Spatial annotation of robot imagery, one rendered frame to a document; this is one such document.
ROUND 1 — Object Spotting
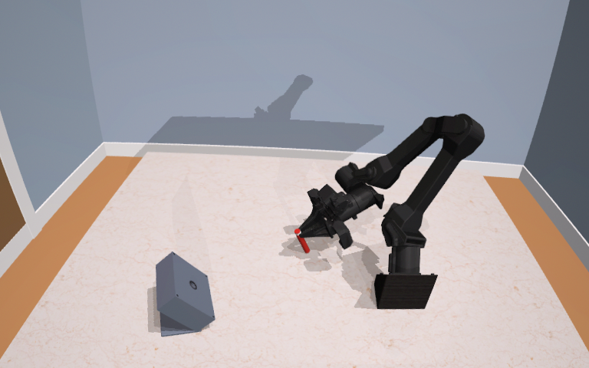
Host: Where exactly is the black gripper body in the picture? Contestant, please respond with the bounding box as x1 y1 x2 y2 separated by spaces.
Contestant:
307 189 360 250

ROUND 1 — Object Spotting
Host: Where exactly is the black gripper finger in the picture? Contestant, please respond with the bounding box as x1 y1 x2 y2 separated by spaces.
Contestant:
298 203 321 233
299 216 333 238

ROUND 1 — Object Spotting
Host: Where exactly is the red peg with white band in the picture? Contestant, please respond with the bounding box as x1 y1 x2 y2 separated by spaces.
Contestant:
294 229 310 253

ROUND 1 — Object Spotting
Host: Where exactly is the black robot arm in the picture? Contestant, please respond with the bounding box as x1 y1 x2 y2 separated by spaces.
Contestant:
318 113 485 275

